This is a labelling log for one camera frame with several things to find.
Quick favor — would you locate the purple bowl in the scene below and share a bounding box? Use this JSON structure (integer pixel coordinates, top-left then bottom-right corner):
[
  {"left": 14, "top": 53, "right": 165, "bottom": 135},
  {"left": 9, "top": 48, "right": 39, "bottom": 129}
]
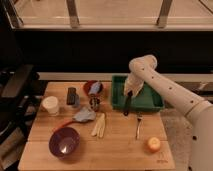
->
[{"left": 49, "top": 127, "right": 80, "bottom": 158}]

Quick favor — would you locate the red bowl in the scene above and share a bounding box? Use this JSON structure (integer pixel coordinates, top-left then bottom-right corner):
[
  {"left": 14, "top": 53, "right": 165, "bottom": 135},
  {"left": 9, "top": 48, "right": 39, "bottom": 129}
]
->
[{"left": 83, "top": 80, "right": 103, "bottom": 96}]

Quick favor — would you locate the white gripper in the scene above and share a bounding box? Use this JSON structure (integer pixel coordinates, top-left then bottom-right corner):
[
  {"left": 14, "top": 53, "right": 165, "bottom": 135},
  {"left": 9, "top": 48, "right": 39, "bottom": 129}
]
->
[{"left": 124, "top": 73, "right": 144, "bottom": 97}]

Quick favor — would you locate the black rectangular block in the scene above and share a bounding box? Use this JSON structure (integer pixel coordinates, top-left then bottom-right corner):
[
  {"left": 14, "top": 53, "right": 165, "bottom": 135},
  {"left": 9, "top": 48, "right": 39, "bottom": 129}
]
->
[{"left": 67, "top": 87, "right": 76, "bottom": 105}]

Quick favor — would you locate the black office chair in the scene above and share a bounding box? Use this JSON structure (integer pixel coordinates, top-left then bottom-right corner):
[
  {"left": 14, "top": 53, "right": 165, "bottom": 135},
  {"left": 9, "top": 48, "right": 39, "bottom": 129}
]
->
[{"left": 0, "top": 65, "right": 39, "bottom": 145}]

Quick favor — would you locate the green plastic bin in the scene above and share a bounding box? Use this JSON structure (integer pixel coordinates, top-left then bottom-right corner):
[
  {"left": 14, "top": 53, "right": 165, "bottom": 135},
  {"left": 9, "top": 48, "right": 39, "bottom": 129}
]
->
[{"left": 111, "top": 75, "right": 164, "bottom": 112}]

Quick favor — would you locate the blue cloth in bowl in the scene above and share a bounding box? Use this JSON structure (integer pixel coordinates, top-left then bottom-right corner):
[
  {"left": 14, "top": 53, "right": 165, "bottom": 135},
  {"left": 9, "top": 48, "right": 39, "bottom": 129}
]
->
[{"left": 89, "top": 81, "right": 101, "bottom": 94}]

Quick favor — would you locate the metal cup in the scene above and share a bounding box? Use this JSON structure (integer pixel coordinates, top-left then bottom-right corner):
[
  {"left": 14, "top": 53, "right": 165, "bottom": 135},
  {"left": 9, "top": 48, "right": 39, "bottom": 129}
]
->
[{"left": 89, "top": 95, "right": 100, "bottom": 111}]

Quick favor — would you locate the white plastic cup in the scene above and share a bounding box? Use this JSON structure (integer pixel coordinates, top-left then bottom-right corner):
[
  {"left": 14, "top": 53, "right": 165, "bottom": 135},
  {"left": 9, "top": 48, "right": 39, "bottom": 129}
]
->
[{"left": 42, "top": 96, "right": 59, "bottom": 116}]

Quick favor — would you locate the orange fruit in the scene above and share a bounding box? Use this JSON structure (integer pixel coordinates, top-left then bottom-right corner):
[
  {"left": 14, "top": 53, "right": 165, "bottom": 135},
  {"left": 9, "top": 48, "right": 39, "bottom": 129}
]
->
[{"left": 147, "top": 137, "right": 161, "bottom": 152}]

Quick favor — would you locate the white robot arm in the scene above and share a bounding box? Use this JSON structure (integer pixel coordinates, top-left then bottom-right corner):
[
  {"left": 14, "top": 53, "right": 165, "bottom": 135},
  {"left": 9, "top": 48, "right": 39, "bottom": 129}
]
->
[{"left": 124, "top": 55, "right": 213, "bottom": 171}]

